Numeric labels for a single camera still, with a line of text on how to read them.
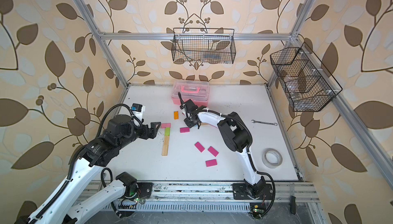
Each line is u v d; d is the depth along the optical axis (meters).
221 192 0.75
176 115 1.03
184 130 0.96
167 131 0.96
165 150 0.87
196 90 1.02
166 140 0.91
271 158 0.84
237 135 0.55
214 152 0.87
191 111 0.79
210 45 0.98
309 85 0.73
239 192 0.73
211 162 0.83
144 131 0.61
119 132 0.50
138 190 0.74
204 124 0.70
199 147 0.89
